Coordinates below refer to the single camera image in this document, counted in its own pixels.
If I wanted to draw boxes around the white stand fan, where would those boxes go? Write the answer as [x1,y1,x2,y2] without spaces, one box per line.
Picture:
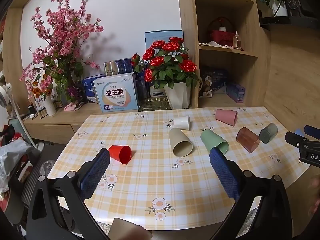
[0,84,35,147]

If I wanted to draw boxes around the purple box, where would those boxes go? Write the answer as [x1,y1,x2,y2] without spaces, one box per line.
[226,82,246,103]

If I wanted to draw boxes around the red basket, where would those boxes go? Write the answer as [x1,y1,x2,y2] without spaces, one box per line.
[207,17,237,48]

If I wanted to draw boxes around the folded paper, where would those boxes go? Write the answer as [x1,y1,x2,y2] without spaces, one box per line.
[200,41,240,52]

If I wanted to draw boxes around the row of small brown bottles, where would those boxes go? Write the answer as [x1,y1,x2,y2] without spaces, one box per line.
[27,101,63,119]

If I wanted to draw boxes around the white box with blue label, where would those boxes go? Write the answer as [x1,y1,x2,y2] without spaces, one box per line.
[93,73,139,113]

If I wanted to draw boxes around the tan blurred object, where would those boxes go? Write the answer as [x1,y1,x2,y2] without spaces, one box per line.
[111,217,153,240]

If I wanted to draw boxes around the light blue flat box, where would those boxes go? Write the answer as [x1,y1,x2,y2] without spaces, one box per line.
[144,31,184,53]

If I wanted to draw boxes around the red patterned cloth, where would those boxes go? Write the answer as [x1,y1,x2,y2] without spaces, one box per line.
[0,125,25,147]

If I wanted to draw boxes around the small white and blue box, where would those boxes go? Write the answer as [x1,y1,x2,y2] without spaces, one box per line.
[149,84,168,98]

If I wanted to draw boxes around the silver can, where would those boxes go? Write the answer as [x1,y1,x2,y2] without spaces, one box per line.
[104,61,118,77]

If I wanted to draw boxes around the dark blue cylinder box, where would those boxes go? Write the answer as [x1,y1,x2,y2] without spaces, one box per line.
[135,79,150,99]

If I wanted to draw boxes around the green gold tray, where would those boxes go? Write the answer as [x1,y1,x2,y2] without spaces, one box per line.
[139,97,173,112]

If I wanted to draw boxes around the wooden low cabinet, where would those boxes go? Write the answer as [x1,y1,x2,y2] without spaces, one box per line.
[24,102,140,145]

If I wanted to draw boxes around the green cup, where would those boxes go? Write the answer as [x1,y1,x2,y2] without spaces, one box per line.
[200,129,229,155]

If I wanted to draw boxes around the glass perfume bottle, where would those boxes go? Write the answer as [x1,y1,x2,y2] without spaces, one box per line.
[232,31,242,50]

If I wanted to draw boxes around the grey translucent cup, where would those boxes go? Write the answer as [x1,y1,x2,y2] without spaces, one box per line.
[259,123,278,144]

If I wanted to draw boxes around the wooden shelf unit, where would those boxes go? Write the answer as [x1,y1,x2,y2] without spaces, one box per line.
[176,0,272,108]

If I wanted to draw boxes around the pink cup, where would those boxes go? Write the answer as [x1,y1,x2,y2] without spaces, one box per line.
[215,109,238,126]

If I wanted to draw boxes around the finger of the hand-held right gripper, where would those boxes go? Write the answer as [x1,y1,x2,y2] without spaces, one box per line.
[304,124,320,140]
[285,131,320,148]

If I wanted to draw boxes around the white cup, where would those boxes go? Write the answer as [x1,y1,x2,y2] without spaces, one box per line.
[173,115,191,130]

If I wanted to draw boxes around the grey plastic bag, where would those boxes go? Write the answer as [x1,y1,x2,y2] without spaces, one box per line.
[0,140,42,188]

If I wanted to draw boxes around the brown translucent cup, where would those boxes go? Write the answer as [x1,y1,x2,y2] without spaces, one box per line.
[236,127,260,153]

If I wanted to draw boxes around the beige cup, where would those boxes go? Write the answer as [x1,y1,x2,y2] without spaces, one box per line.
[168,127,193,157]

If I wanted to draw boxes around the blue and white carton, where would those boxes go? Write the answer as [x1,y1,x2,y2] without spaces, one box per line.
[82,74,107,103]

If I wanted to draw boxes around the black ribbed board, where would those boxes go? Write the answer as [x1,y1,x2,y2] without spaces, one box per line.
[21,144,63,205]

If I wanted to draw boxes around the dark biscuit box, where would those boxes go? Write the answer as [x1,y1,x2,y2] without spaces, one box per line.
[200,66,214,98]

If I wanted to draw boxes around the white vase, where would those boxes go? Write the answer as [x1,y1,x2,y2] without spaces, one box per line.
[44,95,57,117]

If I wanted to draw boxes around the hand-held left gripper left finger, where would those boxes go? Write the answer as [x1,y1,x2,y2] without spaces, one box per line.
[26,148,112,240]

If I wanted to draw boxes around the dark blue patterned box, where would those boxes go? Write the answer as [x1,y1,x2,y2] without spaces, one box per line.
[115,58,137,75]

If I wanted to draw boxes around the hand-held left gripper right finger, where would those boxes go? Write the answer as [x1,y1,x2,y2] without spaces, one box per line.
[209,147,294,240]

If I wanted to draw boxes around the person's right hand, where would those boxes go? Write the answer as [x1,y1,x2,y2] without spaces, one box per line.
[310,177,320,217]

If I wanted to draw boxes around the red roses in white pot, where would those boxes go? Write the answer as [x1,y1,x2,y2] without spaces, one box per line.
[131,37,200,110]

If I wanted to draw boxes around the pink blossom plant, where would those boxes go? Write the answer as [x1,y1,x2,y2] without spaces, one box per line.
[20,0,104,104]

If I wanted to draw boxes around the black metal shelf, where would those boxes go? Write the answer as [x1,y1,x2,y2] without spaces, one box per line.
[260,0,320,30]

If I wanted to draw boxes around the red cup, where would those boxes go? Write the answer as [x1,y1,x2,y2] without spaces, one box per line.
[108,145,132,165]

